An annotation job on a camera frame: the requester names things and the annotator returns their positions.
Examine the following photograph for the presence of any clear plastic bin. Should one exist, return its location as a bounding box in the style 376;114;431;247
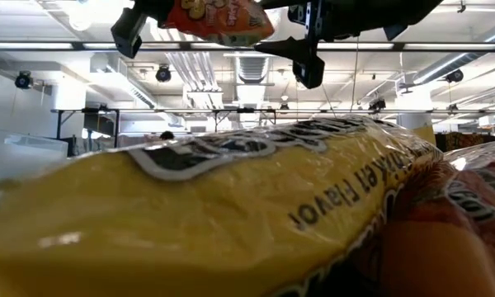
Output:
0;125;70;185

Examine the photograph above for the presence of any yellow Maruchan noodle pack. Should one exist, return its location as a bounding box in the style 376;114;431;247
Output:
0;115;445;297

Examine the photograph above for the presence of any black ceiling spotlight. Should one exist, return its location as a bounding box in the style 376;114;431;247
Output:
154;64;172;83
444;68;465;83
14;70;35;90

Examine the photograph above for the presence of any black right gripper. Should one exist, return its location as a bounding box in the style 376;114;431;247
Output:
254;0;331;90

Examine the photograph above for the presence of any patterned orange fabric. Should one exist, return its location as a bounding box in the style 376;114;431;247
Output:
435;131;495;153

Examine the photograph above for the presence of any ribbed silver air duct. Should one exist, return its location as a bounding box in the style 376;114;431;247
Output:
233;53;272;85

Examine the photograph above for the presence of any orange Maruchan noodle pack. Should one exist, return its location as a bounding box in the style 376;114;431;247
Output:
161;0;276;47
370;138;495;297

